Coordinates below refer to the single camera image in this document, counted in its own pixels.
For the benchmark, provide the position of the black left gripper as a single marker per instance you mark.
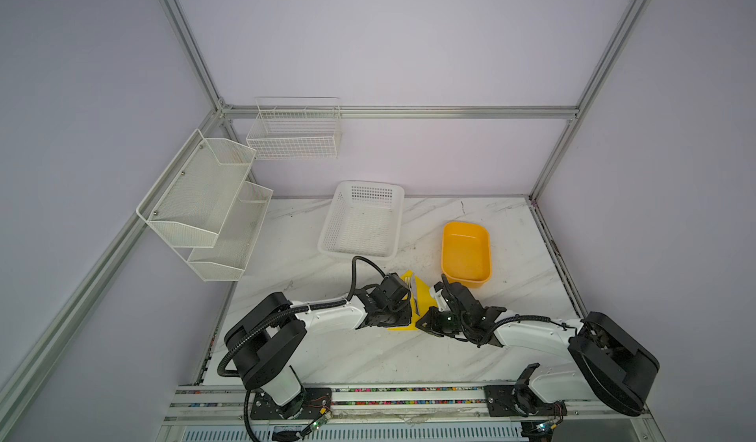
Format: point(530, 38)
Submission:
point(406, 315)

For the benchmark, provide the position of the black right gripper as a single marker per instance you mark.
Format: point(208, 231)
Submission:
point(431, 326)

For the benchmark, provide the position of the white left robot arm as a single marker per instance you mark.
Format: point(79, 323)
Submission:
point(260, 346)

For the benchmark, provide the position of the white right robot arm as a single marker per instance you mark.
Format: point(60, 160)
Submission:
point(601, 361)

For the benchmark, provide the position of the yellow plastic tray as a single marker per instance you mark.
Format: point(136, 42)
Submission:
point(466, 254)

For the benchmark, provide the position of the white perforated plastic basket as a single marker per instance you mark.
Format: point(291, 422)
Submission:
point(364, 219)

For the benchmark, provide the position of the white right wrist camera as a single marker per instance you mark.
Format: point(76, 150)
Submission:
point(436, 293)

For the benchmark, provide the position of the white mesh lower wall shelf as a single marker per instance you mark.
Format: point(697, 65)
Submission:
point(227, 261)

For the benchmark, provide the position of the white mesh wall shelf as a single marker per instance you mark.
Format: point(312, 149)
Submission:
point(227, 261)
point(188, 206)

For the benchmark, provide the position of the white wire wall basket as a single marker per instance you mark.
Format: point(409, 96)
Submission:
point(296, 128)

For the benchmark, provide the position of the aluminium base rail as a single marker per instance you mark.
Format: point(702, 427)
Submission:
point(395, 412)

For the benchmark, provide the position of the white mesh upper wall shelf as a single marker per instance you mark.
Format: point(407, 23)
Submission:
point(188, 206)

